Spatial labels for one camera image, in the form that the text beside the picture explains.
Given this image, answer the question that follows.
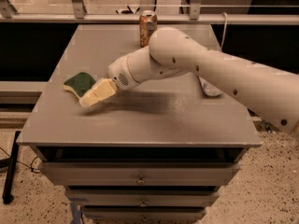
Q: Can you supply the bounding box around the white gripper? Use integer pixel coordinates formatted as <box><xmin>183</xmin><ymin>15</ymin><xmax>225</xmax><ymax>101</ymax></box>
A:
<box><xmin>79</xmin><ymin>55</ymin><xmax>138</xmax><ymax>107</ymax></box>

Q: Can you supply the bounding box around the green and yellow sponge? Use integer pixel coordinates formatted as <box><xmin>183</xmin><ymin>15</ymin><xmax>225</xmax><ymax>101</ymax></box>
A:
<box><xmin>64</xmin><ymin>72</ymin><xmax>95</xmax><ymax>98</ymax></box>

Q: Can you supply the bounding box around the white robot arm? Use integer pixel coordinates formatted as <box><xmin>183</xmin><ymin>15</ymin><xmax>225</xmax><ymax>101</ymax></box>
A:
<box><xmin>79</xmin><ymin>27</ymin><xmax>299</xmax><ymax>137</ymax></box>

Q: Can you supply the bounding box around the blue white plastic bottle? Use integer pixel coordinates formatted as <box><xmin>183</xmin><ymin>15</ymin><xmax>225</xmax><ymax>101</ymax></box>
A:
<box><xmin>199</xmin><ymin>77</ymin><xmax>222</xmax><ymax>97</ymax></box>

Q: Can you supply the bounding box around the orange soda can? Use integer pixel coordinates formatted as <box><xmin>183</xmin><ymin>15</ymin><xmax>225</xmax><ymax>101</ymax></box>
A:
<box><xmin>139</xmin><ymin>10</ymin><xmax>157</xmax><ymax>47</ymax></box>

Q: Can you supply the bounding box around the grey drawer cabinet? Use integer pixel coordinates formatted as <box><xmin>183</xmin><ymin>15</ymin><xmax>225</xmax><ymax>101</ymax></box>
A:
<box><xmin>18</xmin><ymin>25</ymin><xmax>260</xmax><ymax>224</ymax></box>

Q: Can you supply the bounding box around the top grey drawer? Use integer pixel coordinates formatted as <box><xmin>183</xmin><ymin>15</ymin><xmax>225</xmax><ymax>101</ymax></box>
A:
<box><xmin>39</xmin><ymin>162</ymin><xmax>240</xmax><ymax>187</ymax></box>

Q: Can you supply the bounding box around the grey drawer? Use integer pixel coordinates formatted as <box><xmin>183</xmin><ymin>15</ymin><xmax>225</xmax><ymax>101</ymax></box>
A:
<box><xmin>39</xmin><ymin>162</ymin><xmax>240</xmax><ymax>187</ymax></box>
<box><xmin>82</xmin><ymin>207</ymin><xmax>206</xmax><ymax>221</ymax></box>
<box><xmin>65</xmin><ymin>189</ymin><xmax>219</xmax><ymax>207</ymax></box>

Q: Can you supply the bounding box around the middle grey drawer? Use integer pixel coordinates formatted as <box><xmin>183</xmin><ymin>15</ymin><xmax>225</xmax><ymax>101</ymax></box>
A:
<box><xmin>65</xmin><ymin>189</ymin><xmax>219</xmax><ymax>207</ymax></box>

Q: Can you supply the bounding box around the bottom grey drawer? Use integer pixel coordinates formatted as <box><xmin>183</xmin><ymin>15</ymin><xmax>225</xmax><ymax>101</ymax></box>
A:
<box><xmin>82</xmin><ymin>207</ymin><xmax>206</xmax><ymax>221</ymax></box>

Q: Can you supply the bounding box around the black stand leg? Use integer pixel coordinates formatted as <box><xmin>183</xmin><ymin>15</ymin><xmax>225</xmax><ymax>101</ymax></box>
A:
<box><xmin>2</xmin><ymin>131</ymin><xmax>21</xmax><ymax>204</ymax></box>

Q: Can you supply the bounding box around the metal railing frame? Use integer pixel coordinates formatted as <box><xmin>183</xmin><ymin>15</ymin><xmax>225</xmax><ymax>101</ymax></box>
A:
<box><xmin>0</xmin><ymin>0</ymin><xmax>299</xmax><ymax>25</ymax></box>

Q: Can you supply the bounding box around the black floor cable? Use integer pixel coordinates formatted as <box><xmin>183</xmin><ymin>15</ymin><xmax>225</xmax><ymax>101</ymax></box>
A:
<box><xmin>0</xmin><ymin>147</ymin><xmax>42</xmax><ymax>175</ymax></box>

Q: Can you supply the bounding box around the white hanging cable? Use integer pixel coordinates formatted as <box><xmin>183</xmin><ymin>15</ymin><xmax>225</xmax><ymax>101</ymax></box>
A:
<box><xmin>220</xmin><ymin>11</ymin><xmax>229</xmax><ymax>49</ymax></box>

